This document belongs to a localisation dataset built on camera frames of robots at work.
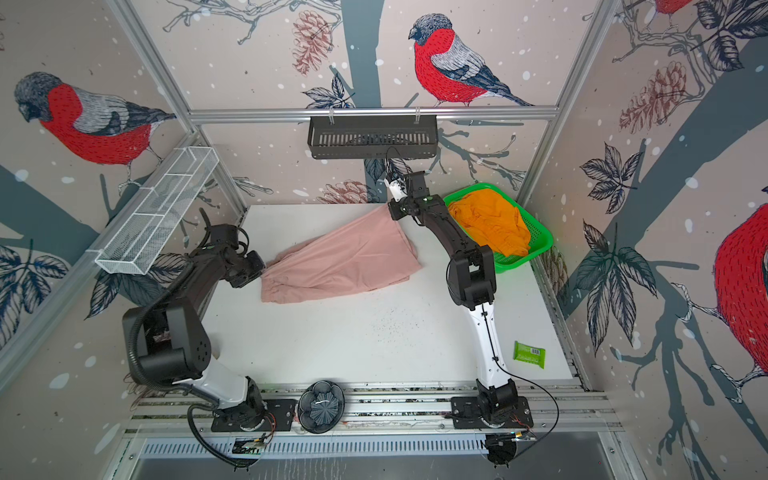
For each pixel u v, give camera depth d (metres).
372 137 1.06
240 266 0.76
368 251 1.04
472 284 0.62
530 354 0.83
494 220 1.10
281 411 0.74
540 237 1.03
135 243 0.71
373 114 0.95
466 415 0.73
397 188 0.91
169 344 0.45
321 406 0.74
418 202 0.78
